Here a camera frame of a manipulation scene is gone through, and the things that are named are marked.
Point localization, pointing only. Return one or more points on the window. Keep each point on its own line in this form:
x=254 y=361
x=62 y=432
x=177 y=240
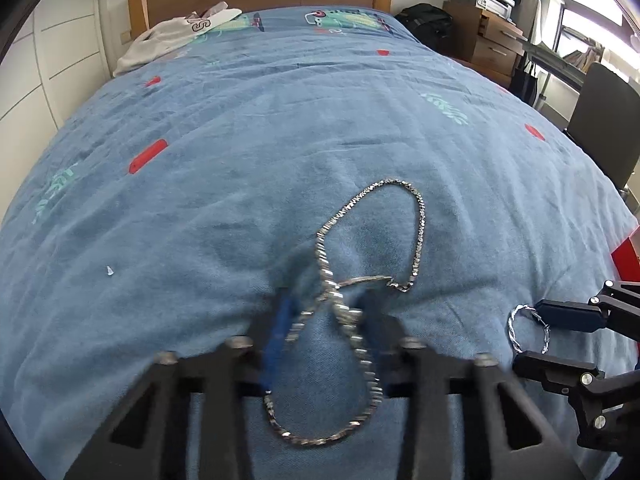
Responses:
x=590 y=5

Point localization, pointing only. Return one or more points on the glass desk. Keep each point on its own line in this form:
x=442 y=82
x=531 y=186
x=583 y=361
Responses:
x=552 y=62

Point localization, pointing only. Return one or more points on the wooden drawer cabinet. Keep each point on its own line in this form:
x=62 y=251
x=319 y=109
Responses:
x=487 y=45

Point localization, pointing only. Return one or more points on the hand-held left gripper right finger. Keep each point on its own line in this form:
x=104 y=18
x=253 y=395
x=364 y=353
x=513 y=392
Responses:
x=385 y=330

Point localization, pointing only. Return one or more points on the black backpack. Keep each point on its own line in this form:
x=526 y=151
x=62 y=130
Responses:
x=425 y=25

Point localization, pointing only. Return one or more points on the black chair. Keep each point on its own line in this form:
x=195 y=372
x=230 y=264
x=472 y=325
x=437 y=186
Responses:
x=605 y=120

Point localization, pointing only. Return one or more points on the red jewelry box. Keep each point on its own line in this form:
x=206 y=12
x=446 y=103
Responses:
x=631 y=260

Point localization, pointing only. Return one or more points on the printed blue blanket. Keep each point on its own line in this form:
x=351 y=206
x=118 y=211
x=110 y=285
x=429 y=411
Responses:
x=225 y=135

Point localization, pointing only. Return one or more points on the white garment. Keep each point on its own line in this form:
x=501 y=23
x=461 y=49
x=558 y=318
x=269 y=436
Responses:
x=165 y=37

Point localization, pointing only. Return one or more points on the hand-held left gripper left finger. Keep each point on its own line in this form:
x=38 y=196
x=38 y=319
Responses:
x=280 y=330

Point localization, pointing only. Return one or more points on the dark hanging bag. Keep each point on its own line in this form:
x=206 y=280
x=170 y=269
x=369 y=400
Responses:
x=525 y=85

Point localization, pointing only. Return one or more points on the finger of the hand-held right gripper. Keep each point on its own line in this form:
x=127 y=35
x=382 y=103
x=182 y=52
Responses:
x=555 y=369
x=570 y=314

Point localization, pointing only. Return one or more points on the white wardrobe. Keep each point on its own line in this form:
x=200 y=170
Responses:
x=55 y=45

